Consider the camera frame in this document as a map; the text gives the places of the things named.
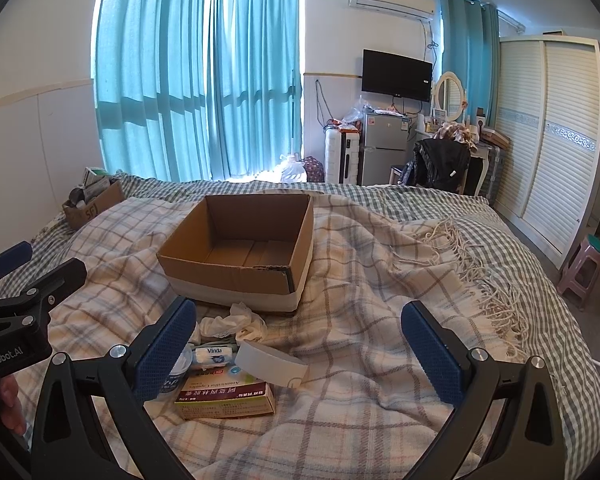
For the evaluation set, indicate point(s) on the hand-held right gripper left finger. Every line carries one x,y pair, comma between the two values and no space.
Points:
166,355

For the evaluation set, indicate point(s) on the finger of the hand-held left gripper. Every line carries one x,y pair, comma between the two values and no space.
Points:
50,282
9,259

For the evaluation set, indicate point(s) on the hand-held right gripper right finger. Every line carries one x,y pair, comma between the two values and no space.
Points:
434,355

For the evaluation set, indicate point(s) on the white plastic cup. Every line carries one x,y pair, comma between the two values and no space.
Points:
179,372

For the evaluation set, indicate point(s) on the blue snack packet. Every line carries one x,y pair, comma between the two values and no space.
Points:
215,355

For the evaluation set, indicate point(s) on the green and maroon medicine box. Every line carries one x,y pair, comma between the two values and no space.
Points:
225,397

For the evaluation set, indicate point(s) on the white cloth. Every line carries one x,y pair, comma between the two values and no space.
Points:
235,322

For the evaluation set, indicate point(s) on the large cardboard box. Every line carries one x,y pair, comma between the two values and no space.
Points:
280,280

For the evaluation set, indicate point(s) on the person's left hand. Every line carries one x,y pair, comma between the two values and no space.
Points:
6,405

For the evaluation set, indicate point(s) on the small brown cardboard box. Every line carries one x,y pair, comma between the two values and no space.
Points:
87,215

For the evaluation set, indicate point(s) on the cream plaid fringed blanket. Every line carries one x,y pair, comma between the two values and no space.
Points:
355,335

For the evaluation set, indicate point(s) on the green and white carton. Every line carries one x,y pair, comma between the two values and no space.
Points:
96,177

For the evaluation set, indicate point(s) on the pink plastic stool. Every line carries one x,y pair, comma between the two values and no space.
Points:
580,270

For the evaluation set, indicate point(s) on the silver suitcase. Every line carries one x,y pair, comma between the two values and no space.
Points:
494,175

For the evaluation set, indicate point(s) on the white dressing table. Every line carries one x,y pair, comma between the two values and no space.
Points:
477,170

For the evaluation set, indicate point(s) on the black jacket on chair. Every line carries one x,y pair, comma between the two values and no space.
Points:
440,162

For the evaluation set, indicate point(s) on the silver small refrigerator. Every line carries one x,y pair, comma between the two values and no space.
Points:
384,150

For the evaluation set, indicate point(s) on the white hard-shell suitcase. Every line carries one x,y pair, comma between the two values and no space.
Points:
341,157

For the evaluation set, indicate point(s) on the wide teal window curtain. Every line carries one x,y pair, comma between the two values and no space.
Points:
145,85

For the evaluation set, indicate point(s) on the dark patterned bag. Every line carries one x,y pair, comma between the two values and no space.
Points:
314,170

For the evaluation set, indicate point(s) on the white louvered wardrobe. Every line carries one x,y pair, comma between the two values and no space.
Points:
555,150

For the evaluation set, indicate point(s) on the plastic bags on refrigerator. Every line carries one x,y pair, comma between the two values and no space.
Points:
357,112

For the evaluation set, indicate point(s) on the white oval vanity mirror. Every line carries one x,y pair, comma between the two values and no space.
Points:
450,95

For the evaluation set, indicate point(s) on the narrow teal window curtain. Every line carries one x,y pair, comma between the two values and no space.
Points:
252,85

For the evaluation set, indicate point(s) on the teal curtain beside wardrobe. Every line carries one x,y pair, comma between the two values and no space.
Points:
470,45

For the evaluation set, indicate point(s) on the black wall television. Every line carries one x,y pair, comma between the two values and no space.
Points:
397,74

